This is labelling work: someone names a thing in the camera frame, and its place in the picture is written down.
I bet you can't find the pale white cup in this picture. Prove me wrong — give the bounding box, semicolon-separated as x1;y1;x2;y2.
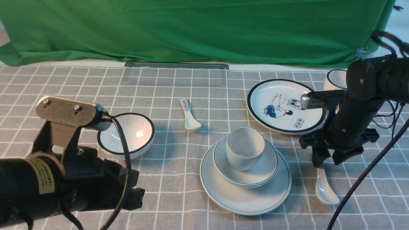
226;127;266;171

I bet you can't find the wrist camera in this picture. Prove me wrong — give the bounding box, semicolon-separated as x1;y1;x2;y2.
300;90;346;111
30;96;112;163

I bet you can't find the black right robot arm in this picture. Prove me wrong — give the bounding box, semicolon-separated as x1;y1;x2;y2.
299;54;409;168

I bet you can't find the large pale rimmed plate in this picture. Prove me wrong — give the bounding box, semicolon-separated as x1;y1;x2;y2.
199;144;292;216

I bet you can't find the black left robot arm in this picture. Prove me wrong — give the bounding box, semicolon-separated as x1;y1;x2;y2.
0;146;126;230

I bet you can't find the grey checked tablecloth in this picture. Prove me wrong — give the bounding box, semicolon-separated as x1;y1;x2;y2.
0;64;408;230

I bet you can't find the plain white ceramic spoon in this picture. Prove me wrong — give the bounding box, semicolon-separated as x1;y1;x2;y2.
315;167;339;206

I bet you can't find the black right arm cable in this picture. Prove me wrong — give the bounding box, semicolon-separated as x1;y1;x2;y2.
326;30;409;230

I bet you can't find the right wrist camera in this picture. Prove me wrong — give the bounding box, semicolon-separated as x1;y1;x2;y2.
300;90;346;111

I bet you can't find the pale shallow bowl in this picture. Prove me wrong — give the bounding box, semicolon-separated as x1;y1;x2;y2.
212;136;278;188

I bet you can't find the patterned white ceramic spoon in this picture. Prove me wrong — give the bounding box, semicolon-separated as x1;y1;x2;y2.
180;98;202;132

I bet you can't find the grey metal bar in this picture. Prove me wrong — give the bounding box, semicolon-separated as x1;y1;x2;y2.
124;62;229;70

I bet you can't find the green backdrop cloth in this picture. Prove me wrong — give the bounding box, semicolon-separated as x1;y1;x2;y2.
0;0;395;67

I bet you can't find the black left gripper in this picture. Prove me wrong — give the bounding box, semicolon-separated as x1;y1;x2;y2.
60;146;127;211

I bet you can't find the black rimmed illustrated plate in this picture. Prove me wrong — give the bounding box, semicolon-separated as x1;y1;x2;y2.
246;80;326;134

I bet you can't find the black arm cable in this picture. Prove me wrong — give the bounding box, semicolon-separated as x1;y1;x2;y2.
326;30;409;230
61;115;132;230

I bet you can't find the black rimmed white cup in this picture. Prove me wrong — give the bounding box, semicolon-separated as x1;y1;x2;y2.
323;69;347;98

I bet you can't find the black rimmed white bowl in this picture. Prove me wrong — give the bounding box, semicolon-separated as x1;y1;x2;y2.
97;112;155;160

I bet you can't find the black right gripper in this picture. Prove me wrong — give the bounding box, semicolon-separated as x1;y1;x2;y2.
298;128;379;168

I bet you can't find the metal backdrop clip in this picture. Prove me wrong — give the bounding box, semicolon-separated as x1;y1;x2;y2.
354;47;371;59

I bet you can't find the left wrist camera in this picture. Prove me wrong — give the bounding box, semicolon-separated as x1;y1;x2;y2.
30;96;112;163

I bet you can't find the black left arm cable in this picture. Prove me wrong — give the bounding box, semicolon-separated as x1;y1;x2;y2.
61;115;132;230

